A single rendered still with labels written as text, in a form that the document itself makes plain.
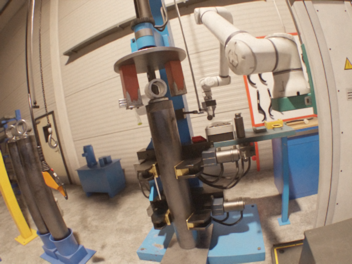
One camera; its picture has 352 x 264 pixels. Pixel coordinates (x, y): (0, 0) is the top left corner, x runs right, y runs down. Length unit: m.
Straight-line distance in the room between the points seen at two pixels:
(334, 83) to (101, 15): 4.56
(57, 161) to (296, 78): 5.64
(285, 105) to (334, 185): 0.42
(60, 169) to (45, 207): 3.80
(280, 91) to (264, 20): 2.94
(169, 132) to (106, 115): 2.95
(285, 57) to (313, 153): 1.80
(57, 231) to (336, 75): 2.42
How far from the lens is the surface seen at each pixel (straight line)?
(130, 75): 1.37
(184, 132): 1.80
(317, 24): 0.84
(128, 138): 3.94
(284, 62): 0.84
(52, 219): 2.11
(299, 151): 2.40
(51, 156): 6.00
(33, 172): 1.98
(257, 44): 0.78
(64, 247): 2.24
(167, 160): 1.38
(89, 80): 4.49
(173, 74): 1.48
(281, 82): 0.85
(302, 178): 2.55
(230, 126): 1.53
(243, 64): 0.74
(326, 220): 1.00
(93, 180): 3.88
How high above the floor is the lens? 1.39
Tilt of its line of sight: 7 degrees down
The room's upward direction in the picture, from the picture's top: 12 degrees counter-clockwise
